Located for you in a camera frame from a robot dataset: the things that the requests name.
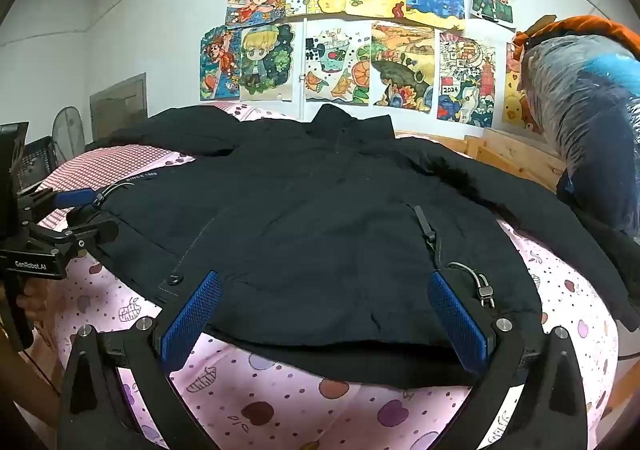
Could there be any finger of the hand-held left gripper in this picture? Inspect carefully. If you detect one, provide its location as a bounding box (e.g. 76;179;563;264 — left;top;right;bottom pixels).
17;187;97;225
27;212;121;258

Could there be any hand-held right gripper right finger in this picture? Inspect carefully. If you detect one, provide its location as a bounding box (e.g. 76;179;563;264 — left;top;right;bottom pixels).
427;270;588;450

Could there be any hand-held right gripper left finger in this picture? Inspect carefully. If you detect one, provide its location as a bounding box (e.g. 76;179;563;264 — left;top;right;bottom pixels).
57;270;223;450

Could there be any black padded jacket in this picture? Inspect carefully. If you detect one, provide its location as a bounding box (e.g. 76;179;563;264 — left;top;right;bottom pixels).
85;104;640;388

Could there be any person's left hand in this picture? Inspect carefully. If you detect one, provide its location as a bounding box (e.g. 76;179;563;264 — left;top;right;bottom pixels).
16;280;53;331

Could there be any black plastic crate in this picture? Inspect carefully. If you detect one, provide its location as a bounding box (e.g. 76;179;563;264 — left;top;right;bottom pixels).
12;135;57;192

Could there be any red white checked cloth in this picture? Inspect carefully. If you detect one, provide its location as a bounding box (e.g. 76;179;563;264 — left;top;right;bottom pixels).
37;145;197;197

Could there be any standing fan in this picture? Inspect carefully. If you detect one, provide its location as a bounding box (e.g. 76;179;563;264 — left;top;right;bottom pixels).
51;106;87;166

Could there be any grey-brown door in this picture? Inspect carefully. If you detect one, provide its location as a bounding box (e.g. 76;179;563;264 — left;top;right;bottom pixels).
89;72;149;141

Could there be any pink fruit-print bed sheet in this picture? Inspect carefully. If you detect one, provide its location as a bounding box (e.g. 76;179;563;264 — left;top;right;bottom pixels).
37;102;621;450

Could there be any swimming orange-haired figure drawing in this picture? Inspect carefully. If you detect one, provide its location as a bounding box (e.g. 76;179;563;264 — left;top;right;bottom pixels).
199;26;244;102

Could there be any yellow cartoon animal drawing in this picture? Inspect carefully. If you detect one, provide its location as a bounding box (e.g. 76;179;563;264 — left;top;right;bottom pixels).
501;42;542;132

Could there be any blond figure drawing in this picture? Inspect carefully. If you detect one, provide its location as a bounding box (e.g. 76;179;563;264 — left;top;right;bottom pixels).
239;22;297;102

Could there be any pagoda drawing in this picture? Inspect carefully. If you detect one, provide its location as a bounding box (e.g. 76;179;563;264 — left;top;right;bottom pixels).
436;29;497;129

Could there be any orange landscape drawing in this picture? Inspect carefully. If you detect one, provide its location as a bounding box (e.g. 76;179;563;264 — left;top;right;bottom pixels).
370;20;437;114

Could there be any orange-haired girl drawing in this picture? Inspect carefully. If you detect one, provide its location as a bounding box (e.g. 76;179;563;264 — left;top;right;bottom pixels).
226;0;289;27

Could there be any teapot and oranges drawing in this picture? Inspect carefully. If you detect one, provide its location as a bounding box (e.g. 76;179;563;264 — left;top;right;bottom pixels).
303;21;374;106

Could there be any orange cloth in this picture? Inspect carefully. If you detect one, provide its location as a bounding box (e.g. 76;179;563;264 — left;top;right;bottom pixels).
514;14;640;56

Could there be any wooden bed frame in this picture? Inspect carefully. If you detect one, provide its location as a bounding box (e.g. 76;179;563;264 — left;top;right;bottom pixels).
394;127;570;194

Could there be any white wall conduit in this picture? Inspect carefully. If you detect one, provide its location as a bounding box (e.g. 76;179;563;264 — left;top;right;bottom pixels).
298;0;314;118

